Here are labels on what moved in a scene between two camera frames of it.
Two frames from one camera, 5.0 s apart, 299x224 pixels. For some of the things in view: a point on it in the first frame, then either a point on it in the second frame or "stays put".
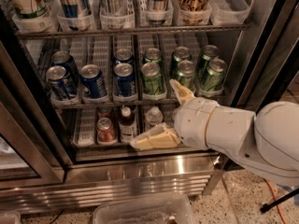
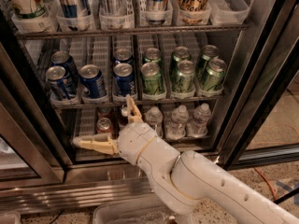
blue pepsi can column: (92, 83) stays put
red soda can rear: (105, 112) stays put
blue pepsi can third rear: (122, 55) stays put
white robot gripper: (191, 121) → (133, 141)
